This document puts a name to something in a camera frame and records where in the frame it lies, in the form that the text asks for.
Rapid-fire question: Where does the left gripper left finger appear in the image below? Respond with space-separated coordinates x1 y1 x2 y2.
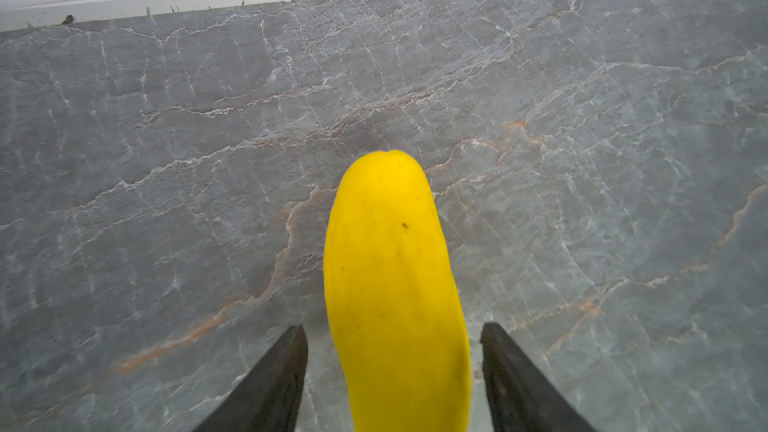
195 325 308 432

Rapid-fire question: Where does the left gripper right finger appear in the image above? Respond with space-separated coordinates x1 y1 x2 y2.
481 322 595 432

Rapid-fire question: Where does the yellow fruit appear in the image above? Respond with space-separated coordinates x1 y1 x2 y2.
323 150 472 431

